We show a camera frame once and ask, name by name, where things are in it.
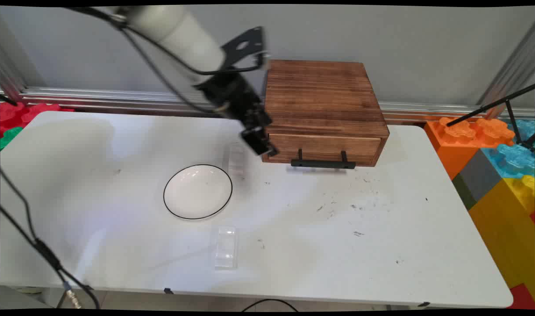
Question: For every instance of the small red foam block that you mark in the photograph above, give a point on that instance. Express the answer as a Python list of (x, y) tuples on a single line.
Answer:
[(524, 298)]

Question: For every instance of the blue foam block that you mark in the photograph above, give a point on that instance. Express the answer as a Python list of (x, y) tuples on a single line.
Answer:
[(513, 158)]

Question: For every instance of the black tripod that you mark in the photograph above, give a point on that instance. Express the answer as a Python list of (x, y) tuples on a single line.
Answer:
[(511, 114)]

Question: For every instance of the orange foam block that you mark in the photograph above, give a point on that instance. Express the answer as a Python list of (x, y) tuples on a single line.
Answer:
[(456, 145)]

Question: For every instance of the white plate with black rim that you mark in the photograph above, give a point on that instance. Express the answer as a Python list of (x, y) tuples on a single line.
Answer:
[(197, 193)]

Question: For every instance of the aluminium frame rail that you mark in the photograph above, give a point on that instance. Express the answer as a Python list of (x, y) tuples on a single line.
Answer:
[(118, 98)]

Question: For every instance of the yellow foam block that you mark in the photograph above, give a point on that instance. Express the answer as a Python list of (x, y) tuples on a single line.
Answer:
[(508, 228)]

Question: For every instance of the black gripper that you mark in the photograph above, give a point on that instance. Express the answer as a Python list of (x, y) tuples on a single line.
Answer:
[(232, 94)]

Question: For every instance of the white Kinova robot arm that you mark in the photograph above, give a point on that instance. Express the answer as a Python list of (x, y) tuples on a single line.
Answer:
[(184, 35)]

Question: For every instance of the grey foam block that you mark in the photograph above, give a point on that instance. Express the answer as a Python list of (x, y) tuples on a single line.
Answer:
[(480, 177)]

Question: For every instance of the slanted aluminium frame post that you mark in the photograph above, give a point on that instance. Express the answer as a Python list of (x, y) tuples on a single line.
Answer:
[(513, 66)]

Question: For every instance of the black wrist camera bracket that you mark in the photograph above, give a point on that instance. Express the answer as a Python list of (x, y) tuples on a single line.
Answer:
[(243, 44)]

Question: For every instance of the green foam block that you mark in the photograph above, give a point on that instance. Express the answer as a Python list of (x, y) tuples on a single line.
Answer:
[(8, 136)]

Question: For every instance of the brown wooden drawer cabinet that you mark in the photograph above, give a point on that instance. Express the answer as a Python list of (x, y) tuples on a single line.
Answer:
[(320, 92)]

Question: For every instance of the clear plastic box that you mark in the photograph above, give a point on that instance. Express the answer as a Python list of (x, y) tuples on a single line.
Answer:
[(235, 160), (226, 248)]

